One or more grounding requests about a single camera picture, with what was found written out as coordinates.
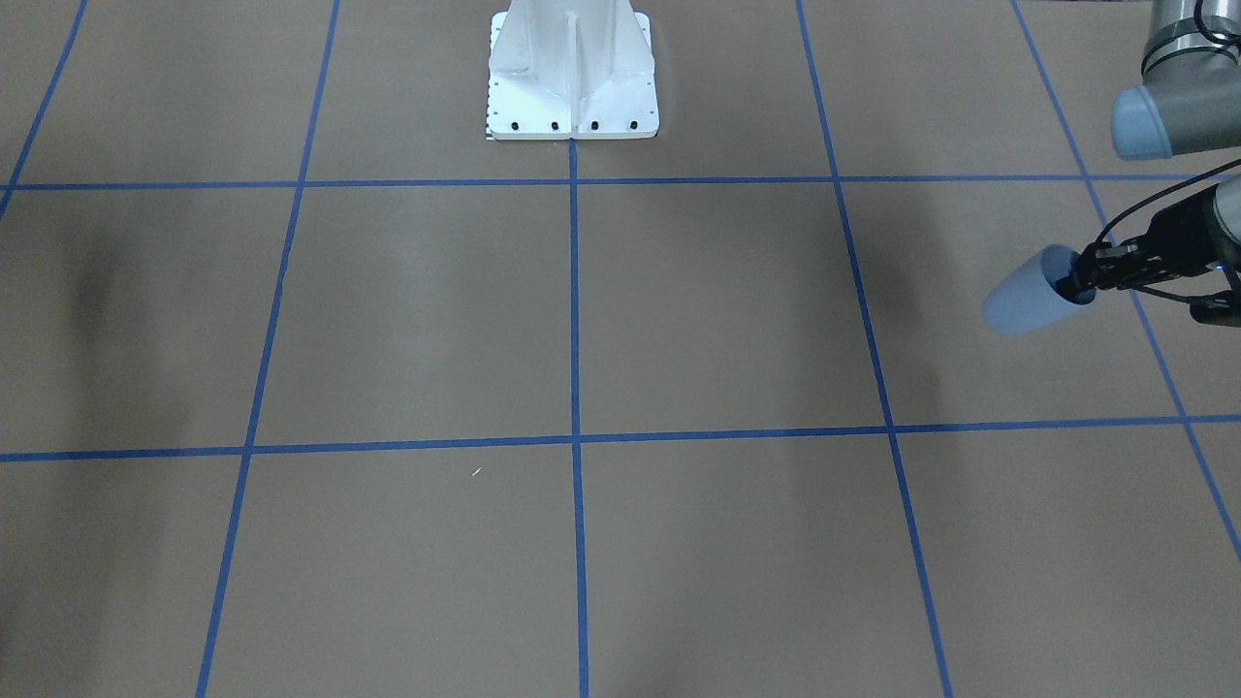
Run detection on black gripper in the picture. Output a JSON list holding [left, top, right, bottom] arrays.
[[1055, 189, 1227, 301]]

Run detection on blue plastic cup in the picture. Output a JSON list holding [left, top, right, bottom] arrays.
[[980, 243, 1097, 335]]

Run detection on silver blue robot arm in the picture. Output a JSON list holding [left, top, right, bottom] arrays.
[[1051, 1, 1240, 309]]

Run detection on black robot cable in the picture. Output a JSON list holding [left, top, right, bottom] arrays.
[[1096, 160, 1241, 248]]

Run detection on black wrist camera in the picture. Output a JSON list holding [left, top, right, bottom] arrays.
[[1189, 288, 1240, 330]]

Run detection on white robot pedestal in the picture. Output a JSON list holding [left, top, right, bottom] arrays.
[[485, 1, 660, 142]]

